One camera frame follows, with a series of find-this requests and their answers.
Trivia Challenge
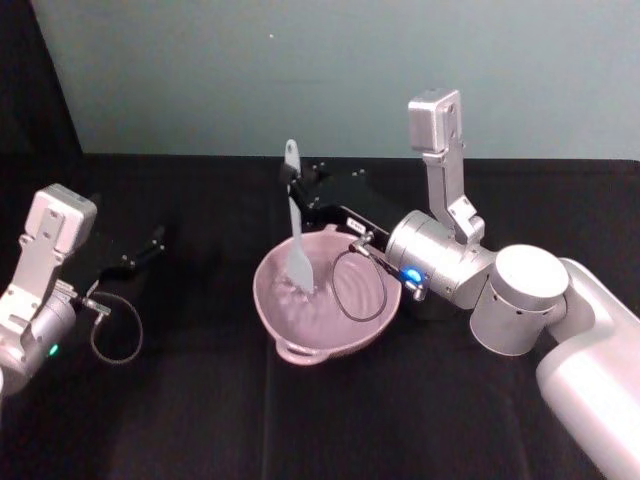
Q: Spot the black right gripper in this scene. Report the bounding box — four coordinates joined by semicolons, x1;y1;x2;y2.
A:
278;159;407;242

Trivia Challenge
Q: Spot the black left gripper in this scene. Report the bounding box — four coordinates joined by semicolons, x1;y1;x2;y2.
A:
58;219;167;297

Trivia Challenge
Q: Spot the grey-blue silicone spatula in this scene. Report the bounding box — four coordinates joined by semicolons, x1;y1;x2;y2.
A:
282;139;317;294

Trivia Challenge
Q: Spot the black table cloth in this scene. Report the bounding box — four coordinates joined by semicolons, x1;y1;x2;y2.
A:
0;152;640;480

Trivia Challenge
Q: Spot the black curtain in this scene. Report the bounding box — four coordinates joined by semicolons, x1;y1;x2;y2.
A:
0;0;84;157

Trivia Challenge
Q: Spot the thin dark left gripper cable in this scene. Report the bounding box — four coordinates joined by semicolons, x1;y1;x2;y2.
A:
69;292;145;365

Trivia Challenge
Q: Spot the thin dark gripper cable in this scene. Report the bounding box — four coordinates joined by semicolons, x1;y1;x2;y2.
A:
69;292;145;365
331;232;429;324

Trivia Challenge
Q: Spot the thin dark right gripper cable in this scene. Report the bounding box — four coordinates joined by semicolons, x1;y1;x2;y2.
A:
331;232;429;324

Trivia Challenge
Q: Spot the pink ribbed bowl with handles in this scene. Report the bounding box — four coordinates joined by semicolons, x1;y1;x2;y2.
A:
252;223;404;365

